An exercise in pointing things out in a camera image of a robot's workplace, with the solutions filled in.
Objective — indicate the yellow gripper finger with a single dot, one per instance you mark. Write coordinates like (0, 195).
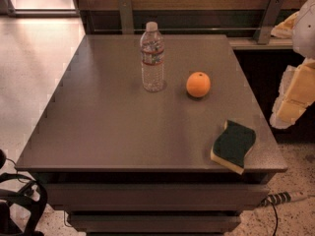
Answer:
(285, 29)
(296, 94)

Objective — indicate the clear plastic water bottle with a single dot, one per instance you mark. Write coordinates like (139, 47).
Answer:
(152, 58)

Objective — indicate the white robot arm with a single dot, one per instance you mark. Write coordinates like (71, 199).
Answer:
(303, 41)

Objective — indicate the green yellow sponge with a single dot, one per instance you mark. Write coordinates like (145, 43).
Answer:
(232, 145)

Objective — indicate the orange fruit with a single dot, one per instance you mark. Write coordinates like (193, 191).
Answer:
(198, 84)

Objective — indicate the white power strip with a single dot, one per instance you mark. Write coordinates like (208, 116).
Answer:
(283, 198)

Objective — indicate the grey drawer cabinet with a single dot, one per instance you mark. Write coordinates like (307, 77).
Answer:
(121, 160)

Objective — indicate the right metal wall bracket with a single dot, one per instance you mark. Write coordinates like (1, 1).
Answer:
(262, 34)

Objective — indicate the metal wall bracket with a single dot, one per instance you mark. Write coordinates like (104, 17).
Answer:
(126, 16)
(262, 34)

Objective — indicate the left metal wall bracket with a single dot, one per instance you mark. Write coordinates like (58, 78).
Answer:
(126, 16)

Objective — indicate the black bag with straps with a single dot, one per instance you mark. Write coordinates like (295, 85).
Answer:
(8, 198)

